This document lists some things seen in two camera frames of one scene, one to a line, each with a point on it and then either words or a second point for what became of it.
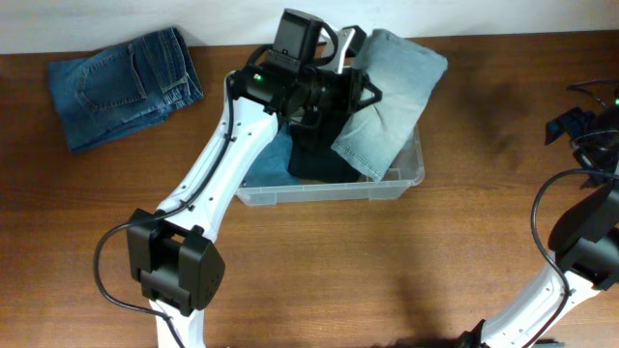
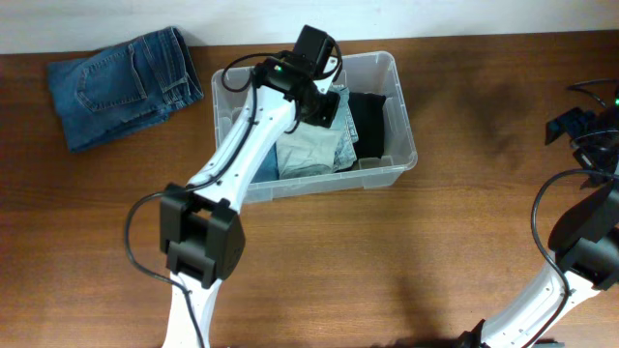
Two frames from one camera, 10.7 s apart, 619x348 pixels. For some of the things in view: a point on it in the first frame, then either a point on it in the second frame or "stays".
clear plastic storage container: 398,183 -> 373,144
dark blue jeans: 124,90 stays
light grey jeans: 407,76 -> 311,149
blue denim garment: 272,166 stays
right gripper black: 570,123 stays
